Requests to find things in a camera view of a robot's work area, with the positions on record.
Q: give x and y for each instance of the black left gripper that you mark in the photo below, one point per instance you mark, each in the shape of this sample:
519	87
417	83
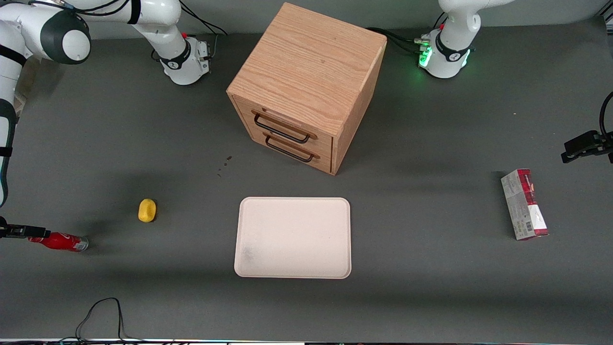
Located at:
587	144

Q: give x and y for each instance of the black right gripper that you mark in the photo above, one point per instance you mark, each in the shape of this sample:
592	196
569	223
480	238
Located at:
20	232

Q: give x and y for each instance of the red coke bottle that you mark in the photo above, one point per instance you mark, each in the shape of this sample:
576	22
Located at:
62	241

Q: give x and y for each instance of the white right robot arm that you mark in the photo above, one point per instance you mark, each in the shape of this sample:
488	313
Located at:
158	28

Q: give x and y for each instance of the cream plastic tray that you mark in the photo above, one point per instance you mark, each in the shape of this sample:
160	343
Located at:
293	237

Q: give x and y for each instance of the red and grey carton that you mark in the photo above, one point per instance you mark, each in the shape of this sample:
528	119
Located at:
524	203

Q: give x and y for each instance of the yellow lemon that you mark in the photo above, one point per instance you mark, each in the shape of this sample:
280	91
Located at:
147	210

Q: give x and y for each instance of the beige cardboard box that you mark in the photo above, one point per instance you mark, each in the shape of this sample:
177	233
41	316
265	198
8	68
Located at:
26	86

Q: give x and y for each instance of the wooden drawer front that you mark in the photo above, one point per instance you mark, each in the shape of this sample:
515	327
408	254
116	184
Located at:
316	162
287	122

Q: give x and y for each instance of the wooden drawer cabinet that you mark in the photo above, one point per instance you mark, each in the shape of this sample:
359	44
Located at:
306	62

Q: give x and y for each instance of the aluminium frame rail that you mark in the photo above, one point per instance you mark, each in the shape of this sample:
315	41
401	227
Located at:
608	19

